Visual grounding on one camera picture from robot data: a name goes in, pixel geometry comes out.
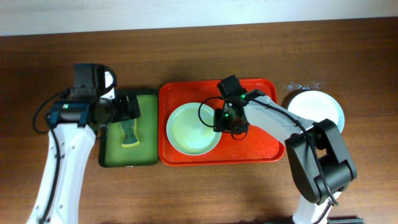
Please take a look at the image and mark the yellow green sponge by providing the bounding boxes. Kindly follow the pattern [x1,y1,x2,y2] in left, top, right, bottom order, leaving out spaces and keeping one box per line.
[120,119,140,148]

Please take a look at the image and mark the mint green plate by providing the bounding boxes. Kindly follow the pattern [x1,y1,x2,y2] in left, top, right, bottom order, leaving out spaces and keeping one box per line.
[166,103,221,156]

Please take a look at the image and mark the cream white plate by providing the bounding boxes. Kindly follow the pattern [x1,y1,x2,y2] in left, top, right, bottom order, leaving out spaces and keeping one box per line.
[281,91,296,109]

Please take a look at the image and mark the light blue plate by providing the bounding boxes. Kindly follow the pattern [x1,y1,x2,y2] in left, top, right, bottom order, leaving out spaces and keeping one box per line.
[286,90,345,133]

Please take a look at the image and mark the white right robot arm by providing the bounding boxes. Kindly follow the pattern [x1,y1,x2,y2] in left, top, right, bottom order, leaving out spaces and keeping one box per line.
[213,90,357,223]

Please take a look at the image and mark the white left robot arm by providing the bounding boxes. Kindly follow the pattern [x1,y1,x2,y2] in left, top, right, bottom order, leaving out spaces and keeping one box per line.
[28,95,141,223]

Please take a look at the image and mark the red tray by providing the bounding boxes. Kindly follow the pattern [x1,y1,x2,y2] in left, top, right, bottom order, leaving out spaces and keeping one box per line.
[158,80,285,167]

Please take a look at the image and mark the green tray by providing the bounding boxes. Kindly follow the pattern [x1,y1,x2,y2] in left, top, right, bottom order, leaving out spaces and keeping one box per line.
[98,89,158,167]

